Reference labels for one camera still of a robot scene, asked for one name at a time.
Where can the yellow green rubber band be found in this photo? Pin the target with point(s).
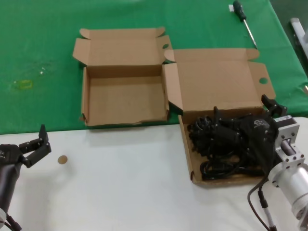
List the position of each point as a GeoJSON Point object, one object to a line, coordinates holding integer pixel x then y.
{"type": "Point", "coordinates": [25, 81]}

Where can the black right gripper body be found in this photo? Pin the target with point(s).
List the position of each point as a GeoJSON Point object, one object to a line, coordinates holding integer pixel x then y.
{"type": "Point", "coordinates": [258, 134]}

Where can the green tablecloth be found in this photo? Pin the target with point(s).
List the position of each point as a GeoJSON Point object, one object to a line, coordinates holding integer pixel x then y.
{"type": "Point", "coordinates": [36, 36]}

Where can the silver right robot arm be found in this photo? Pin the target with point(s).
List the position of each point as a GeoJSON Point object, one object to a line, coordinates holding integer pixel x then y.
{"type": "Point", "coordinates": [293, 178]}

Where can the grey metal profile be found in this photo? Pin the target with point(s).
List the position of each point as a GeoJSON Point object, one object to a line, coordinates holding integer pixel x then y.
{"type": "Point", "coordinates": [299, 31]}

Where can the white tape piece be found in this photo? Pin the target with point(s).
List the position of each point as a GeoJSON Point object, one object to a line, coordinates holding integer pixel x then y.
{"type": "Point", "coordinates": [231, 8]}

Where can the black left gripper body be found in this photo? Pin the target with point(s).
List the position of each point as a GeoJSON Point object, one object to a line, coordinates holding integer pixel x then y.
{"type": "Point", "coordinates": [10, 155]}

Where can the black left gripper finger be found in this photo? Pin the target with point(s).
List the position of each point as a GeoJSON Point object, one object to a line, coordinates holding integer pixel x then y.
{"type": "Point", "coordinates": [39, 155]}
{"type": "Point", "coordinates": [43, 134]}

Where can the round brown cardboard disc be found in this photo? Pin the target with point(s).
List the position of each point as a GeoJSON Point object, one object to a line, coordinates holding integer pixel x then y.
{"type": "Point", "coordinates": [62, 159]}

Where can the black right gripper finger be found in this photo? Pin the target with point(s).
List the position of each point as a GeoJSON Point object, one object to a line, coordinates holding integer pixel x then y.
{"type": "Point", "coordinates": [228, 130]}
{"type": "Point", "coordinates": [276, 109]}

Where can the open brown cardboard box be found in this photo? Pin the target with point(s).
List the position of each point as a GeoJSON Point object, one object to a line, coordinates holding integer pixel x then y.
{"type": "Point", "coordinates": [216, 79]}
{"type": "Point", "coordinates": [125, 96]}

